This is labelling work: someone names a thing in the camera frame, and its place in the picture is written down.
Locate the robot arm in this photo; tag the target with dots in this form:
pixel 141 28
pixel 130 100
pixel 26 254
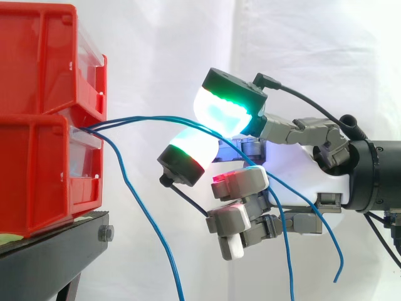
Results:
pixel 376 175

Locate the red plastic bin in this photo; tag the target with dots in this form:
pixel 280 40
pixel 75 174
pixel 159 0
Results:
pixel 34 175
pixel 31 62

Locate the black metal stand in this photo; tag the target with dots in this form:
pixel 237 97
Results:
pixel 47 257

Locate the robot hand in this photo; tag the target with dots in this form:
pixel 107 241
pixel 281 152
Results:
pixel 300 175

